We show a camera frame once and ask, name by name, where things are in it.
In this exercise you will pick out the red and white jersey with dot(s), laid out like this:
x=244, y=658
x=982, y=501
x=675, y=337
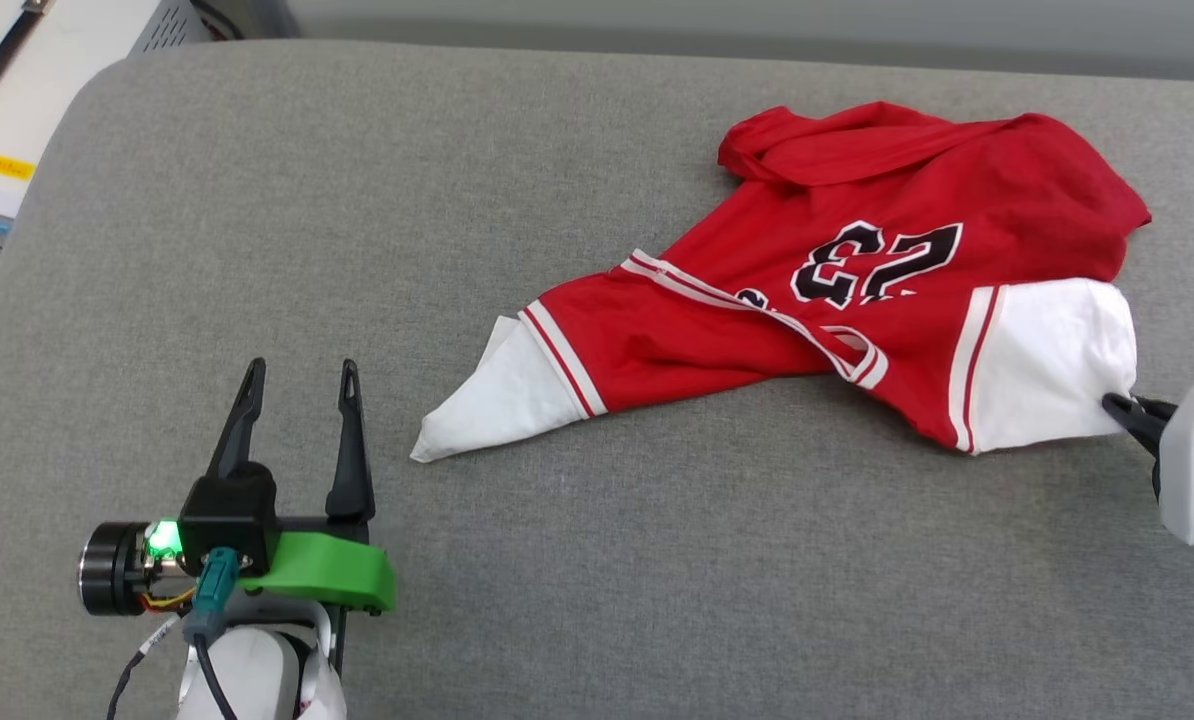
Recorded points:
x=957, y=170

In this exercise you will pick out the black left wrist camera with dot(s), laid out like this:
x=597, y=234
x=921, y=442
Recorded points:
x=227, y=515

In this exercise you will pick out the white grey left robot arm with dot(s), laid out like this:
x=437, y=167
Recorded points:
x=257, y=680

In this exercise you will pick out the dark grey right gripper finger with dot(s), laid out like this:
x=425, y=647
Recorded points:
x=1137, y=425
x=1160, y=410

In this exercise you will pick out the white vented equipment cabinet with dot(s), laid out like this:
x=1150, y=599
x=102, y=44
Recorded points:
x=67, y=70

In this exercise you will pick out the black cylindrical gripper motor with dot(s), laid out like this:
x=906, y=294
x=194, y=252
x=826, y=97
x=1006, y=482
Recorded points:
x=112, y=570

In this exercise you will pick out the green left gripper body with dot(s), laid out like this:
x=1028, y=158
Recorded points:
x=327, y=570

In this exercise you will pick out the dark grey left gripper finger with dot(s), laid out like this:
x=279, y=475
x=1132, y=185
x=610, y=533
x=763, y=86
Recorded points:
x=350, y=450
x=237, y=420

